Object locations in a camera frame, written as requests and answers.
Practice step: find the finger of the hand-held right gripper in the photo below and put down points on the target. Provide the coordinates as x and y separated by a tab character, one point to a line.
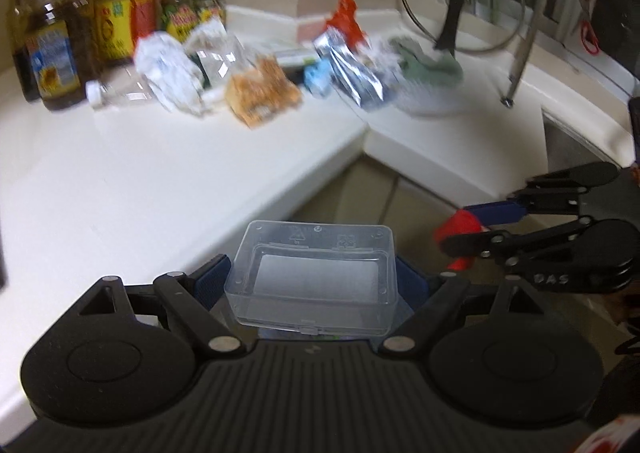
495	211
475	243

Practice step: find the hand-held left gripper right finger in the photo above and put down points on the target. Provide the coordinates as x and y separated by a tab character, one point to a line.
415	284

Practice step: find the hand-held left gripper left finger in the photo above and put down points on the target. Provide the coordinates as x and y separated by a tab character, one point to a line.
210	279

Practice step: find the small red plastic piece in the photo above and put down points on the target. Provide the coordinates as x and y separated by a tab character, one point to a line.
457	224

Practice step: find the clear plastic box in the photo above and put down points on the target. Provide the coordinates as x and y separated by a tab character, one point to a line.
310	253

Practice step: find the white paper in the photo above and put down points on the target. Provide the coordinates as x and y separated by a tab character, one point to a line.
167	70

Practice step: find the stainless steel sink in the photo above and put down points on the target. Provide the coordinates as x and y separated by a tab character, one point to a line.
575	143

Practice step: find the green cloth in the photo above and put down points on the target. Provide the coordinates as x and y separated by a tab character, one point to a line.
430	65

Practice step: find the steel dish rack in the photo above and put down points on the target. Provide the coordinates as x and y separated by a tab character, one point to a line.
525	33

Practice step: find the clear bag of brown snacks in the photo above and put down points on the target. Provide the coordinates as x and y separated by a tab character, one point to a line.
260	90

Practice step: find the silver foil bag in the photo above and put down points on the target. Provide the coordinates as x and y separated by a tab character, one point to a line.
352	70

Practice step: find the crushed clear plastic bottle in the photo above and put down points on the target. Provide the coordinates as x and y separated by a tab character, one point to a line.
117	95

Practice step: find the light blue wrapper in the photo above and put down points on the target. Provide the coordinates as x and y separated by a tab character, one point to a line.
320	78

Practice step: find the clear plastic wrapper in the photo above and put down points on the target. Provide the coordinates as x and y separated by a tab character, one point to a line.
222	55

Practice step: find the white cardboard box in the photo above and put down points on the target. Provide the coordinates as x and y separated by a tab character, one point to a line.
295	56

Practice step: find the red plastic bag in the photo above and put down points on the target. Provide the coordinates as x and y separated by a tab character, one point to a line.
345	23

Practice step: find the tall glass pickle jar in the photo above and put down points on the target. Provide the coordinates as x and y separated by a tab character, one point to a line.
177	15

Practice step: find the dark oil bottle blue label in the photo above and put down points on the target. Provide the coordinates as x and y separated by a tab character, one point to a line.
60	58

